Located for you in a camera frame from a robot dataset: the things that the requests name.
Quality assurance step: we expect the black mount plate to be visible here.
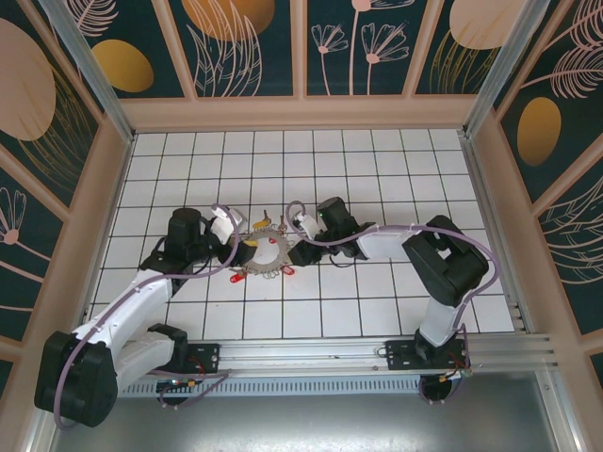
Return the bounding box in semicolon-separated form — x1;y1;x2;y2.
384;338;472;374
186;342;221;377

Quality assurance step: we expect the right black mount plate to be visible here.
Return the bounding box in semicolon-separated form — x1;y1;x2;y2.
384;338;472;374

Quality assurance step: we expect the left black mount plate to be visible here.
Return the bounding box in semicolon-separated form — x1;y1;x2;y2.
186;342;221;377

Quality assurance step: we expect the left aluminium frame post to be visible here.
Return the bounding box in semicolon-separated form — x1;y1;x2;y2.
37;0;139;145

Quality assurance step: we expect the grey metal sheet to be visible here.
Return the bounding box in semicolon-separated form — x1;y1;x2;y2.
27;371;580;452

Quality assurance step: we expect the right aluminium frame post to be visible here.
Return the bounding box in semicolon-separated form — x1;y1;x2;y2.
463;0;560;138

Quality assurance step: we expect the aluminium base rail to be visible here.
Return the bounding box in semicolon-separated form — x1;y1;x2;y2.
112;331;566;378

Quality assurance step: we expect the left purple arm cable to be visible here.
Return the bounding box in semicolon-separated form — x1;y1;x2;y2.
55;202;251;430

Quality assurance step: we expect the large metal keyring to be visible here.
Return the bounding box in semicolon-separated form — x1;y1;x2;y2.
237;228;296;282

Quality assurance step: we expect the aluminium frame post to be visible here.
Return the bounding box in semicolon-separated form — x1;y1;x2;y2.
463;0;560;138
37;0;139;145

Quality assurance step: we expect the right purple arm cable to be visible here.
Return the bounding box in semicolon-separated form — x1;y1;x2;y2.
285;200;499;407

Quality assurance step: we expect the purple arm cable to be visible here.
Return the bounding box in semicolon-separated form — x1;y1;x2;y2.
285;200;499;407
55;202;251;430

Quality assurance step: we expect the slotted grey cable duct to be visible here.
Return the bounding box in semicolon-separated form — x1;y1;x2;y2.
117;376;425;397

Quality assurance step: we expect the aluminium side rail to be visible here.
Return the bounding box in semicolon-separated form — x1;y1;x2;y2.
459;134;536;336

